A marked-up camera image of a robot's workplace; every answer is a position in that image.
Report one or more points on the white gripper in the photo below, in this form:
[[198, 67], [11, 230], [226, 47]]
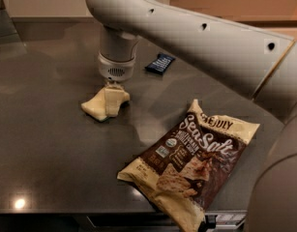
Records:
[[116, 69]]

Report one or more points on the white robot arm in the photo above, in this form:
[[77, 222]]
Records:
[[257, 64]]

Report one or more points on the brown sea salt chip bag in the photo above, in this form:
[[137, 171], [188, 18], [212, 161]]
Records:
[[183, 171]]

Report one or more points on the dark blue snack bar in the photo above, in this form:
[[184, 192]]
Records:
[[160, 64]]

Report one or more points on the yellow sponge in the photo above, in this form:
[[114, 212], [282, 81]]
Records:
[[96, 106]]

